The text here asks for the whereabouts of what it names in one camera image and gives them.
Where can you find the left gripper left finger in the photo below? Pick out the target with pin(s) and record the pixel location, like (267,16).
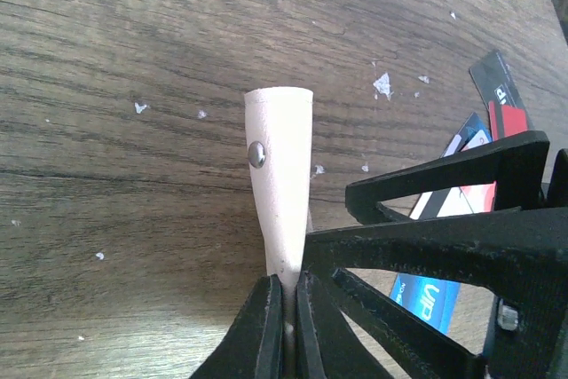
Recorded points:
(252,346)

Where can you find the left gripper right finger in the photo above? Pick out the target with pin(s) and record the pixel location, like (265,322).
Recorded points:
(518,251)

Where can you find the blue VIP card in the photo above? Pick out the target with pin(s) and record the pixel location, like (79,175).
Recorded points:
(431,300)

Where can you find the red card black stripe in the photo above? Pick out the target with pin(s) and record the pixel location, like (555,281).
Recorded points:
(506,121)

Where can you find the beige leather card holder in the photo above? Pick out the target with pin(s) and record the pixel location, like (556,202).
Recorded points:
(278,127)

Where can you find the white card red circle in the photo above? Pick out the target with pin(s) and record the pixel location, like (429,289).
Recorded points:
(464,200)

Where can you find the black VIP card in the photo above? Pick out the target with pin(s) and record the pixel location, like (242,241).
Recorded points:
(494,82)

